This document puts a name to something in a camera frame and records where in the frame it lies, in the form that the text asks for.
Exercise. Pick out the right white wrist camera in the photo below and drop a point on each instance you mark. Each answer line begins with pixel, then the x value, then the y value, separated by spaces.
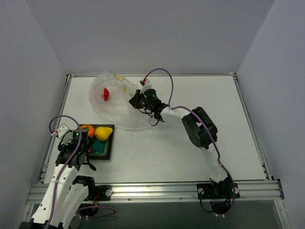
pixel 146 85

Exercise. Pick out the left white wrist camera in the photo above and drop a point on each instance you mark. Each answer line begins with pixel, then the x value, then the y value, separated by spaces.
pixel 60 131

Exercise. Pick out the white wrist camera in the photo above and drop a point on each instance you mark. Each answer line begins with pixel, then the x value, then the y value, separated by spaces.
pixel 146 85
pixel 60 131

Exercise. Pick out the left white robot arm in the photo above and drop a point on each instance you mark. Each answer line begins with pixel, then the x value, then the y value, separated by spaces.
pixel 67 189

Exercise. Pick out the yellow fake pear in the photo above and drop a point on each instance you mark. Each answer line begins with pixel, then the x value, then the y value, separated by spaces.
pixel 103 133

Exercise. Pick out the square teal ceramic plate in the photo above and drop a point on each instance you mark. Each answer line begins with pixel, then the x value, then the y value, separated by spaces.
pixel 101 150

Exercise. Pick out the orange fake persimmon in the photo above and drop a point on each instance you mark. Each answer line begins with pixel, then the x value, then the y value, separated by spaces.
pixel 90 129

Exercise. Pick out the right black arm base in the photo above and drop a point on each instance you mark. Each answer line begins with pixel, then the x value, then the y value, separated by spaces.
pixel 221 197

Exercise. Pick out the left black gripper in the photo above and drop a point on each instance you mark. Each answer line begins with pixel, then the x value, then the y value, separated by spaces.
pixel 88 145

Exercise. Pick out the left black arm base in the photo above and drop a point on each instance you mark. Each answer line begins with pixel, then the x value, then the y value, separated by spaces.
pixel 91 208

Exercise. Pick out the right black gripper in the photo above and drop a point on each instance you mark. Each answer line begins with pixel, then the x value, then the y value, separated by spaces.
pixel 135 100

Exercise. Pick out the red fake apple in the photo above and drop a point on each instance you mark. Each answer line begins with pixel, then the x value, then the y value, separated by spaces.
pixel 105 94

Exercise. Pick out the translucent white plastic bag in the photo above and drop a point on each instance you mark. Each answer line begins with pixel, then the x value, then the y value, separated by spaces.
pixel 117 109

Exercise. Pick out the aluminium front rail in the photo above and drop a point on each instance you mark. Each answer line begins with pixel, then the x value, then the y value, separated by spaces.
pixel 187 191

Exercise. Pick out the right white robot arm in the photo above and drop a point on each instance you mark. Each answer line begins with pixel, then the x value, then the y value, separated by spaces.
pixel 199 127

